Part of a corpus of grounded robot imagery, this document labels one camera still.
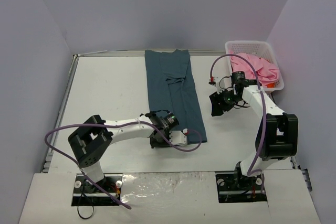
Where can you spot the white plastic basket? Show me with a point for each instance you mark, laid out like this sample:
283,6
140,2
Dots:
257,60

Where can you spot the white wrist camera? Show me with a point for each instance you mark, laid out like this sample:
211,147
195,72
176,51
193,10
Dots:
178,138
214,81

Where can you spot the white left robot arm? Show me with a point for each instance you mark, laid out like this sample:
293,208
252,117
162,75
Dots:
89,143

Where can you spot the orange garment in basket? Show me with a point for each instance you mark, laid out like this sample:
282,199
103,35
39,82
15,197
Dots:
270,85

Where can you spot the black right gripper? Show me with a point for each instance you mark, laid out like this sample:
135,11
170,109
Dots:
219,100

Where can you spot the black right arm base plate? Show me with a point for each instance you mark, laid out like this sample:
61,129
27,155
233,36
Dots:
247,190

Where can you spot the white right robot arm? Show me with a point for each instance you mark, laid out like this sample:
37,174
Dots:
277,137

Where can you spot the teal blue t-shirt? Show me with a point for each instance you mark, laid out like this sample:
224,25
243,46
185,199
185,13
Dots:
171,87

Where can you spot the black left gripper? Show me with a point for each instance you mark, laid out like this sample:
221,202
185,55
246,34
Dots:
159,141

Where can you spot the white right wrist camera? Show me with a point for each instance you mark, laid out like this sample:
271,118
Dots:
214,81

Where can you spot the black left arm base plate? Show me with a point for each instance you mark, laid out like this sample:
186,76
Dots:
86,194

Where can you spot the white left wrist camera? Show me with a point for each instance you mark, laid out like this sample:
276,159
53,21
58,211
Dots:
178,138

